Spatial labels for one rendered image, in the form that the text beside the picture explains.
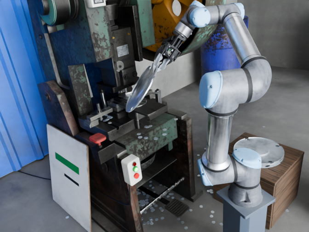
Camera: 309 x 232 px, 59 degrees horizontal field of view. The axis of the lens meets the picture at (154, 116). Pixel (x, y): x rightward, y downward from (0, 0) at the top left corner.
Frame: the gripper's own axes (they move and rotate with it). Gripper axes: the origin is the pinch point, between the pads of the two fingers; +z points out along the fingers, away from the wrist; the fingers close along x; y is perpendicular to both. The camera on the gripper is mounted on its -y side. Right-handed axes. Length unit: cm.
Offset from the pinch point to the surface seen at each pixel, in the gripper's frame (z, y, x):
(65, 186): 102, -22, 0
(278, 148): 1, -3, 93
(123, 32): -4.2, -15.4, -20.5
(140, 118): 28.0, -5.0, 9.7
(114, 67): 11.2, -5.7, -16.3
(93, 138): 38.6, 18.7, -10.7
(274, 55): -74, -263, 213
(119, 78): 16.2, -11.0, -10.6
